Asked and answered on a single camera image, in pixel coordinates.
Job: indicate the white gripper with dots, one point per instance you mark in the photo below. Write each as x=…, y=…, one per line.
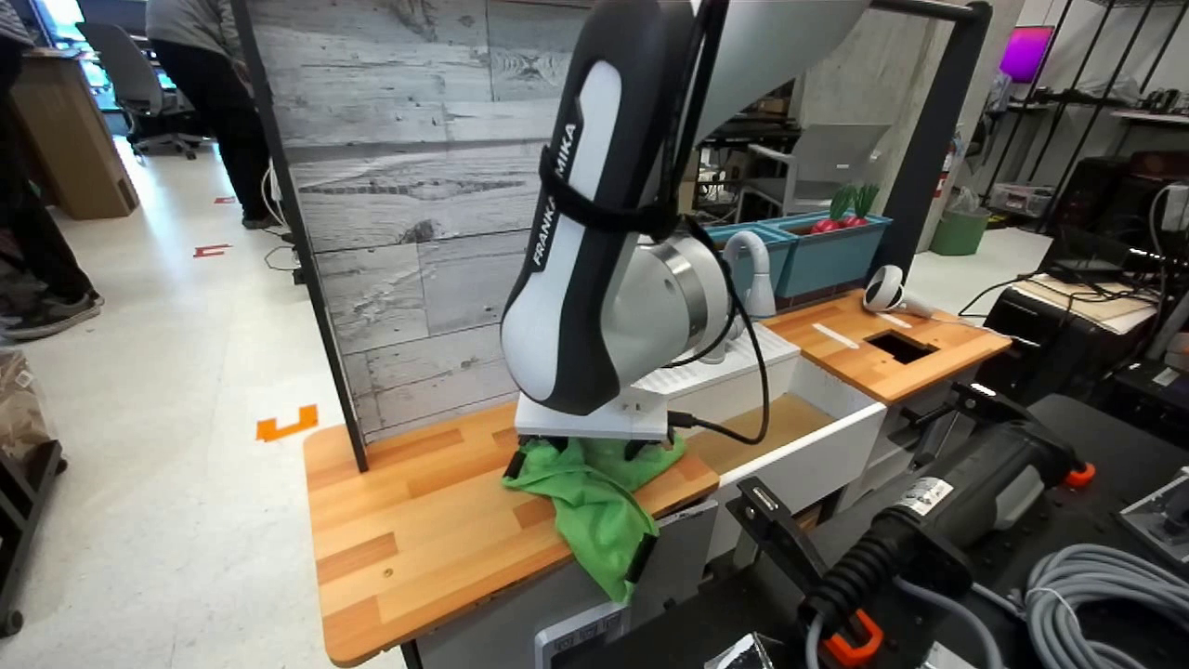
x=587, y=420

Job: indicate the green cloth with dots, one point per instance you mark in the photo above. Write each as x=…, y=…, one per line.
x=594, y=506

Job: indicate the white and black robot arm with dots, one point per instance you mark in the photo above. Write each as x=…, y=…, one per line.
x=581, y=248

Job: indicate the grey drawer front panel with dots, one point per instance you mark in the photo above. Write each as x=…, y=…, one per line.
x=673, y=550

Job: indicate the white sink basin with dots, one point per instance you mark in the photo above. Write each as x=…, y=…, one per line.
x=803, y=458

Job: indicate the grey plastic faucet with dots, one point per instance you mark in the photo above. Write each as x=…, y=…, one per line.
x=754, y=265

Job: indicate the grey wood-print backdrop panel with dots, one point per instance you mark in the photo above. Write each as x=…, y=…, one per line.
x=396, y=188

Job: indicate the teal plastic bin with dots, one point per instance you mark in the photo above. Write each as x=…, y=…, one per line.
x=830, y=255

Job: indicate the black clamp body with label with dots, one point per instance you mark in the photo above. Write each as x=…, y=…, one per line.
x=990, y=476

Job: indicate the green plastic container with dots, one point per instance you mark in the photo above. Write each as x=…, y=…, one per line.
x=960, y=237

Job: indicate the person in grey top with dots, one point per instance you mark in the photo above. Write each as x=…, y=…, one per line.
x=208, y=76

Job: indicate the person in dark trousers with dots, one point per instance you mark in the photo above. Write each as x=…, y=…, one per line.
x=37, y=248

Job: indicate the brown wooden cabinet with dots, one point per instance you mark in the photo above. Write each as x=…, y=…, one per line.
x=76, y=134

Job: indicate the thin black frame post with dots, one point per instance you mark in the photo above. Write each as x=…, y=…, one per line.
x=298, y=226

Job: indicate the thick black frame post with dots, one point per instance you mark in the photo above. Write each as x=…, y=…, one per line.
x=930, y=151

